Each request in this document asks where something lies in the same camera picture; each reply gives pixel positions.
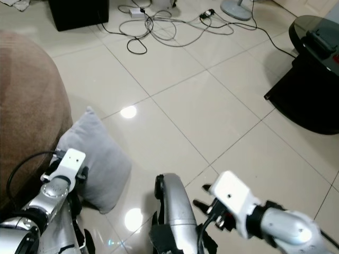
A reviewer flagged grey pillow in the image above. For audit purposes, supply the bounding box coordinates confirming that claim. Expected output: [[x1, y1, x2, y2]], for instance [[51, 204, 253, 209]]
[[57, 106, 132, 214]]

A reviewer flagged brown sofa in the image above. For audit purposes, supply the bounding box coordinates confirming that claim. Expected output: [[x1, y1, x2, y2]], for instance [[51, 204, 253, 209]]
[[0, 29, 73, 210]]

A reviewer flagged silver robot leg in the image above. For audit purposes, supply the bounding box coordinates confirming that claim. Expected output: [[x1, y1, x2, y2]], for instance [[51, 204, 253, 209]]
[[149, 174, 218, 254]]

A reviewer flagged black glass coffee table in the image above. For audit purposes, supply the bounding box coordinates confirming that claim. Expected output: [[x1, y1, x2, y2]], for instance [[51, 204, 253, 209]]
[[264, 15, 339, 135]]

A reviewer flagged grey fan base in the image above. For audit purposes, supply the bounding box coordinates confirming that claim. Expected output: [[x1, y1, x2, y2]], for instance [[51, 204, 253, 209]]
[[220, 0, 253, 21]]

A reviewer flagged white power strip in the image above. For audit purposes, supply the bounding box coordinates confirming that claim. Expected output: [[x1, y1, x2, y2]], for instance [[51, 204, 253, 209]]
[[129, 7, 148, 19]]

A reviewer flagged white crumpled cloth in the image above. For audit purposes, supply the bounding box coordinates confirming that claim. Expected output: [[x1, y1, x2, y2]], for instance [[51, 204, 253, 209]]
[[0, 0, 32, 12]]

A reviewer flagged black speaker box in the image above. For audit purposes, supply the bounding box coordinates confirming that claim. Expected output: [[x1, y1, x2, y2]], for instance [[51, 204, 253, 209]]
[[48, 0, 108, 32]]

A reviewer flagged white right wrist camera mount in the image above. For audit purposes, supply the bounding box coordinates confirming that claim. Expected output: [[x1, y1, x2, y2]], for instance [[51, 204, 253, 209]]
[[208, 170, 260, 240]]

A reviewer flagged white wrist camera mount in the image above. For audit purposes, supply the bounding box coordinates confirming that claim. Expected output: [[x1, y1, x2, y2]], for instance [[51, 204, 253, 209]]
[[208, 170, 260, 240], [41, 149, 87, 184]]

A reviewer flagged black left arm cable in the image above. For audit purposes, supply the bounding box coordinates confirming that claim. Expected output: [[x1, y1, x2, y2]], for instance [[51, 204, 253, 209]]
[[6, 151, 56, 204]]

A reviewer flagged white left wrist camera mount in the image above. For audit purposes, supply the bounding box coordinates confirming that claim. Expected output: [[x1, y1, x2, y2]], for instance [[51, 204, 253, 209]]
[[41, 149, 87, 184]]

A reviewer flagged long black floor cable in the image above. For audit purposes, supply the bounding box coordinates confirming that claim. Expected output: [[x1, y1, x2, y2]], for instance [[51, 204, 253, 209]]
[[249, 0, 297, 59]]

